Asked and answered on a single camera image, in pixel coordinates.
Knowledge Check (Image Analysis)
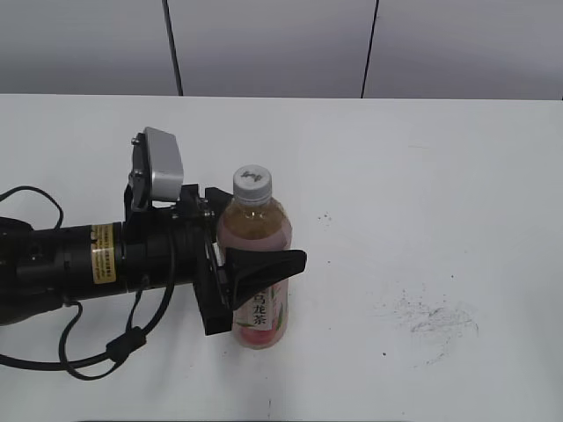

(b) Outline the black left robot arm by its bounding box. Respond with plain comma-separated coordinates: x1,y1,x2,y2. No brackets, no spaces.
1,185,306,335

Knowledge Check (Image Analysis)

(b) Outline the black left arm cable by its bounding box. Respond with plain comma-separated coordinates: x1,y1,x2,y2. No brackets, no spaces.
0,185,177,380

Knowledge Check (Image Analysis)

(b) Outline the peach oolong tea bottle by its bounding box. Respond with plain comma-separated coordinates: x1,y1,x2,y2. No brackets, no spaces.
217,199,292,349

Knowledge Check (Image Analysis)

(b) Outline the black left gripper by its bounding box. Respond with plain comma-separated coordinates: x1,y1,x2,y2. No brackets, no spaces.
121,184,307,336

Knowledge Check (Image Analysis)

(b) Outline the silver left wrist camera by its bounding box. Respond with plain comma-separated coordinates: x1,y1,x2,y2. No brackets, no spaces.
128,127,184,211

